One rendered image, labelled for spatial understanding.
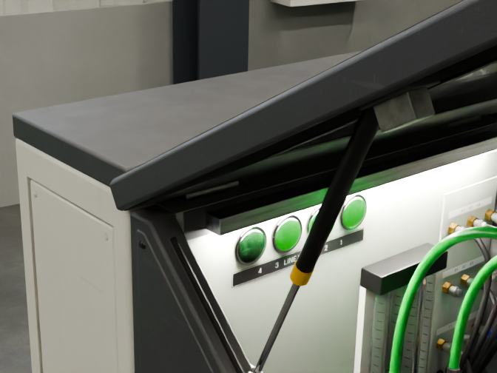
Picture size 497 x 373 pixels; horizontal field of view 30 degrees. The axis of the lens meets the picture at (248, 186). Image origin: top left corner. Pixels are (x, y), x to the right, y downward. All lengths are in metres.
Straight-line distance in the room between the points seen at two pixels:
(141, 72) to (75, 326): 3.97
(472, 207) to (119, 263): 0.60
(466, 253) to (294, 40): 4.26
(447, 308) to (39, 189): 0.66
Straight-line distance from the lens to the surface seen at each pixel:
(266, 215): 1.10
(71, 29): 4.94
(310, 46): 5.75
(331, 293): 1.28
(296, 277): 0.88
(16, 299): 4.07
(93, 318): 1.21
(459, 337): 1.32
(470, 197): 1.46
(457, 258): 1.48
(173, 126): 1.19
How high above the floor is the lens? 1.85
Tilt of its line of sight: 21 degrees down
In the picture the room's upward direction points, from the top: 1 degrees clockwise
